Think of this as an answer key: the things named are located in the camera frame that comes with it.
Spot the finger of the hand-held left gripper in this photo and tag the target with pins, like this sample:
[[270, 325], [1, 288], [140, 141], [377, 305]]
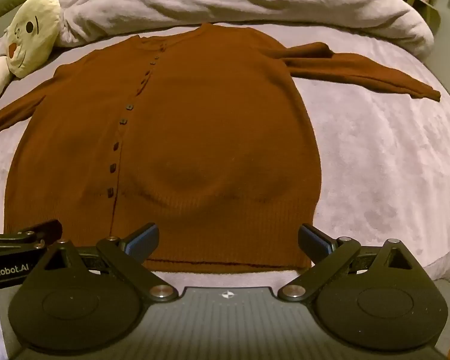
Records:
[[26, 231]]

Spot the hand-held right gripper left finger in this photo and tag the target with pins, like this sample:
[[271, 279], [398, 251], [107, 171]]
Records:
[[145, 239]]

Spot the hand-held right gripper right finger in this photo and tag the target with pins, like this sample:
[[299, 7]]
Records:
[[315, 240]]

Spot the brown button cardigan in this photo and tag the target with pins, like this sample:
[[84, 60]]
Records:
[[210, 138]]

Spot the lavender bed sheet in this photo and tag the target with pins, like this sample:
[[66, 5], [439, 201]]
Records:
[[375, 150]]

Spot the cream plush toy head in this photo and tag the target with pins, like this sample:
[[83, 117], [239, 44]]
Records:
[[32, 33]]

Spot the lavender duvet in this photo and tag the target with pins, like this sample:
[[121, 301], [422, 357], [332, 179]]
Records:
[[247, 0]]

